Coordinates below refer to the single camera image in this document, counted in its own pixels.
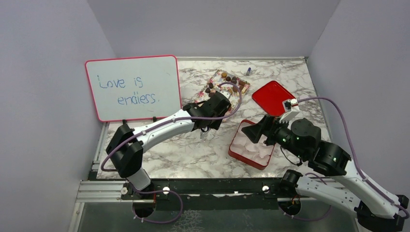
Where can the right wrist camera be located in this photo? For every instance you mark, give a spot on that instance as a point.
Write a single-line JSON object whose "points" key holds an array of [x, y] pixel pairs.
{"points": [[291, 109]]}

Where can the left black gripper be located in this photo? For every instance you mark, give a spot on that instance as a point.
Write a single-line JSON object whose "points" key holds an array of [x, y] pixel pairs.
{"points": [[215, 124]]}

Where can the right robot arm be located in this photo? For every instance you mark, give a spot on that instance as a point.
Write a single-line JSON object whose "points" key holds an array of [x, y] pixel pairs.
{"points": [[374, 208]]}

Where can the metal serving tongs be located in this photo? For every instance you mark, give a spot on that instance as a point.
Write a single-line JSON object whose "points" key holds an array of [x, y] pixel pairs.
{"points": [[204, 132]]}

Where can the floral rectangular tray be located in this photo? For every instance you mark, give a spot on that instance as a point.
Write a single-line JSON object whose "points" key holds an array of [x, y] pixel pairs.
{"points": [[225, 82]]}

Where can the red tin lid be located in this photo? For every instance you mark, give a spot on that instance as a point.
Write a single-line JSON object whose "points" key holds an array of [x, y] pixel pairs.
{"points": [[271, 98]]}

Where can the pink framed whiteboard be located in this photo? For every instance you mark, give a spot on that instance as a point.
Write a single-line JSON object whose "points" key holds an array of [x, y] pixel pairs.
{"points": [[134, 88]]}

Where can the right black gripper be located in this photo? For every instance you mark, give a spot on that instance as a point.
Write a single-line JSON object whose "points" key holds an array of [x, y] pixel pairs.
{"points": [[264, 126]]}

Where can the red chocolate box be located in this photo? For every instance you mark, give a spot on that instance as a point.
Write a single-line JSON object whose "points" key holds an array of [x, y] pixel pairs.
{"points": [[255, 155]]}

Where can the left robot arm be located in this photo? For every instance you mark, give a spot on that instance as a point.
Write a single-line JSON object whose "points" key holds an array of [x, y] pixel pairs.
{"points": [[127, 146]]}

